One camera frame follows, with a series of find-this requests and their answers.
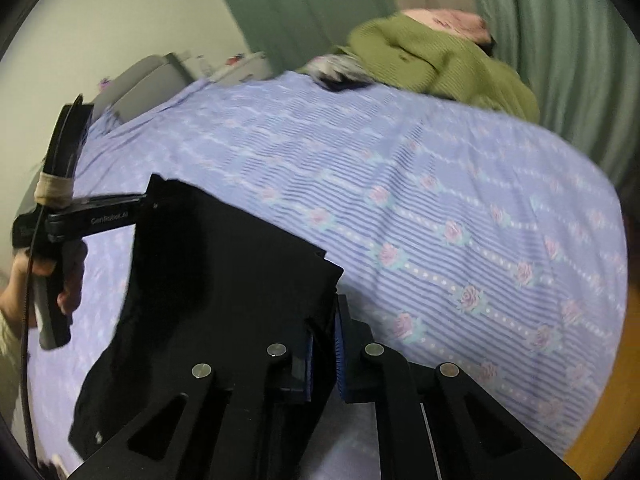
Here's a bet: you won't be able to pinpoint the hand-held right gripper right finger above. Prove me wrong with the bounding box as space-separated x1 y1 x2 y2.
332 294 581 480

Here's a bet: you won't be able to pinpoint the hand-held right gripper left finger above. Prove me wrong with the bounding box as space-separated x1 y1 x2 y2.
67 327 316 480

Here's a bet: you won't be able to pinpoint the black pants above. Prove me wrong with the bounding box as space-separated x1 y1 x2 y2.
67 174 346 480

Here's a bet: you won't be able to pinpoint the person's left forearm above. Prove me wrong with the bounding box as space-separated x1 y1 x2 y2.
0 305 22 362

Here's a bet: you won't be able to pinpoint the person's left hand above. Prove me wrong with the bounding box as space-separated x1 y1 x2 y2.
0 244 87 332

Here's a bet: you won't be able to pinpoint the beige tape wrap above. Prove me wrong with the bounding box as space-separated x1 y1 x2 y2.
36 172 75 207

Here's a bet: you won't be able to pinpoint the purple floral bedspread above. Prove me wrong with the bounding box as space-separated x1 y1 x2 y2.
27 72 628 480

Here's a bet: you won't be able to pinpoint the grey white cloth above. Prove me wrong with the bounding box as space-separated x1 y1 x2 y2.
300 54 377 92

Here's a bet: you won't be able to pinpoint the green curtain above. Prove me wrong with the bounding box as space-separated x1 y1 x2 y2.
202 0 401 82
465 0 640 192

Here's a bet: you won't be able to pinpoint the green knitted sweater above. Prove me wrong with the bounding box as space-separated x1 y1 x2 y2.
295 10 542 124

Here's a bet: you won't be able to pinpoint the pink printed pajamas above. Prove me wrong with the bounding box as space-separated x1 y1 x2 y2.
400 7 492 47

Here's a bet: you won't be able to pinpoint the black cable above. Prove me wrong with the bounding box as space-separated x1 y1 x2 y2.
20 92 96 466

